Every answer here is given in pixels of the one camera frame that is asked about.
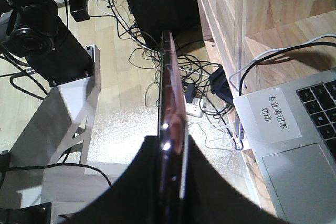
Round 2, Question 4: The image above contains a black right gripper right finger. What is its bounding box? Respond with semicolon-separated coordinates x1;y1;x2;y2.
182;137;284;224

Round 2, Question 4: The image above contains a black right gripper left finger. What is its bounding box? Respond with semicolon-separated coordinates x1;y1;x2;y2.
76;136;159;223

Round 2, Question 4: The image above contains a black foldable phone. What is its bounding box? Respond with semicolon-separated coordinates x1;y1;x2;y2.
155;31;188;223

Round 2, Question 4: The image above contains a wooden desk shelf unit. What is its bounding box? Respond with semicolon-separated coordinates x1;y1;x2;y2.
197;0;335;214

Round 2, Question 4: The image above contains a grey usb hub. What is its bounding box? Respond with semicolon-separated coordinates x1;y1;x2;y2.
235;119;245;140

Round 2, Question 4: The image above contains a white power strip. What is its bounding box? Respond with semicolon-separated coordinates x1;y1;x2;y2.
185;98;204;118

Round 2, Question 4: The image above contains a silver laptop computer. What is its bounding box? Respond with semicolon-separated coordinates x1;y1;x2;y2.
234;69;335;223

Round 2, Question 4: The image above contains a black computer tower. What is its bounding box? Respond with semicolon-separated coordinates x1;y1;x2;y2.
127;0;201;49

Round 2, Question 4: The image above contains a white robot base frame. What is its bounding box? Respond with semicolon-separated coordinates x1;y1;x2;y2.
1;45;127;223

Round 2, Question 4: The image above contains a black braided camera cable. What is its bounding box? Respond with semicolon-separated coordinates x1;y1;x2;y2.
0;162;112;187

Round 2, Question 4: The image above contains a white laptop cable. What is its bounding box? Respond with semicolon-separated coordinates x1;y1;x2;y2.
228;34;336;96

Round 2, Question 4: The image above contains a black laptop cable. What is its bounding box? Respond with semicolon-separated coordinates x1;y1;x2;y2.
238;40;336;96

